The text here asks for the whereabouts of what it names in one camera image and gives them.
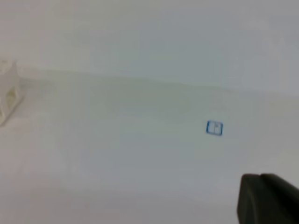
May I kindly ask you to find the blue square marker sticker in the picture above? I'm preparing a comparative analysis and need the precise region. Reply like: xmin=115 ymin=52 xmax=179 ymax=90
xmin=206 ymin=120 xmax=223 ymax=136

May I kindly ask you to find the white test tube rack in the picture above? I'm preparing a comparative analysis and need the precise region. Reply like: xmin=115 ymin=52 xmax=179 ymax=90
xmin=0 ymin=59 xmax=24 ymax=126

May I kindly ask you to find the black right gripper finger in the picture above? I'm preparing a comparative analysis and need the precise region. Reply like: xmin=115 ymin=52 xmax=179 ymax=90
xmin=236 ymin=174 xmax=299 ymax=224

